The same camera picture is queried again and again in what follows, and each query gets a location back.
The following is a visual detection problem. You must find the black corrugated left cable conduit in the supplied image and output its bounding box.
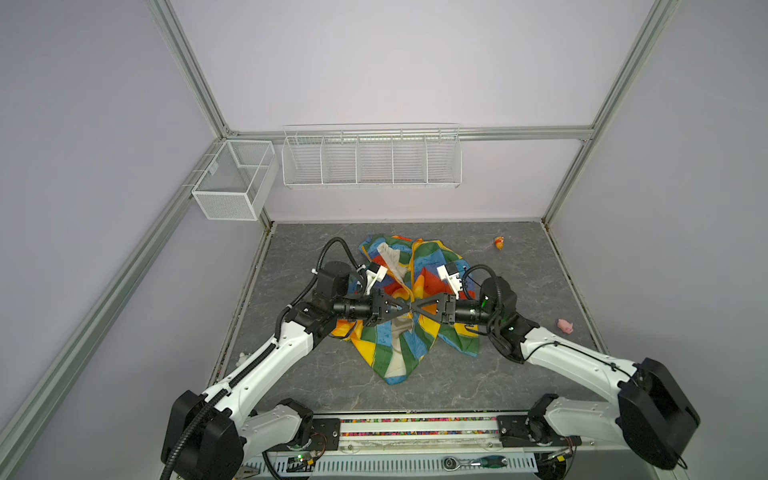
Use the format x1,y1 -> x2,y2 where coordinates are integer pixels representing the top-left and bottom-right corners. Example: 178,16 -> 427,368
158,359 -> 277,480

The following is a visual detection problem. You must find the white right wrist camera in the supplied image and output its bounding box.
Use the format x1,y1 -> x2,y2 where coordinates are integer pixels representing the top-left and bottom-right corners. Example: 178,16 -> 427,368
437,262 -> 463,299

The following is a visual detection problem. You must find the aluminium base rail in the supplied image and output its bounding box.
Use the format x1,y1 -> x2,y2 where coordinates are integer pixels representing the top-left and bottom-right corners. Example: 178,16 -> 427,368
268,411 -> 630,457

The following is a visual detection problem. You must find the small white mesh basket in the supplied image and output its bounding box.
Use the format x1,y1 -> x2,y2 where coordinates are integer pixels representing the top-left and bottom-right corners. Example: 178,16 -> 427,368
192,140 -> 278,221

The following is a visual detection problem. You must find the small pink toy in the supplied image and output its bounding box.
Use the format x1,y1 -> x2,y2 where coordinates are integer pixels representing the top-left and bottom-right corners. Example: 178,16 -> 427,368
556,319 -> 574,335

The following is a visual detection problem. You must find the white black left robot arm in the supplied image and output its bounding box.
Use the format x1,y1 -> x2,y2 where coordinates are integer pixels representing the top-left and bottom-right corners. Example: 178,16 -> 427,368
160,261 -> 409,479

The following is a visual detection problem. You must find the long white wire basket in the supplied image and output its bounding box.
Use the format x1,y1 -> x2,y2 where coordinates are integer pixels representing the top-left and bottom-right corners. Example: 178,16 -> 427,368
282,123 -> 463,189

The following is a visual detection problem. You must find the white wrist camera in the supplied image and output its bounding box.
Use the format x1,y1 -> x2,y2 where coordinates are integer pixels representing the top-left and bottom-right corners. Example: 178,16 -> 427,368
364,263 -> 388,295
437,262 -> 463,299

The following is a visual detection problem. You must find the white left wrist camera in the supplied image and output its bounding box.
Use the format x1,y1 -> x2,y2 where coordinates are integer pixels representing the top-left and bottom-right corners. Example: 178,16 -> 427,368
364,263 -> 388,295

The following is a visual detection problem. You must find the white teal small toy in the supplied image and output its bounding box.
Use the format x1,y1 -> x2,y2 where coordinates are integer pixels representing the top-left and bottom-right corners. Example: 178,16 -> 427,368
235,352 -> 248,368

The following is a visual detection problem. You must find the green circuit board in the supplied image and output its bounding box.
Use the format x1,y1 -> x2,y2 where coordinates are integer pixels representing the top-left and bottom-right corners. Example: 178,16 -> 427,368
285,455 -> 317,473

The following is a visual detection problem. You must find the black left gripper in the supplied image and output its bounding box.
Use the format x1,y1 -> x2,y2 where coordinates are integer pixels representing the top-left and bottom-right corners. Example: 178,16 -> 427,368
333,288 -> 408,326

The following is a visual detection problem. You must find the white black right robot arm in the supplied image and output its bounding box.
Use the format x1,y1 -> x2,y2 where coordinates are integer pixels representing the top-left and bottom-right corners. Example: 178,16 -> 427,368
411,277 -> 701,470

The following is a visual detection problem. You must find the green handled ratchet wrench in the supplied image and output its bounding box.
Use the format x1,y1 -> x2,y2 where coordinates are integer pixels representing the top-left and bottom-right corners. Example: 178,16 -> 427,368
441,455 -> 509,472

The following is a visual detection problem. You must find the multicolour patchwork jacket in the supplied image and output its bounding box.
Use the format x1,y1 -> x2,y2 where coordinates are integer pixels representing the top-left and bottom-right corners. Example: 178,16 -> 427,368
332,234 -> 480,385

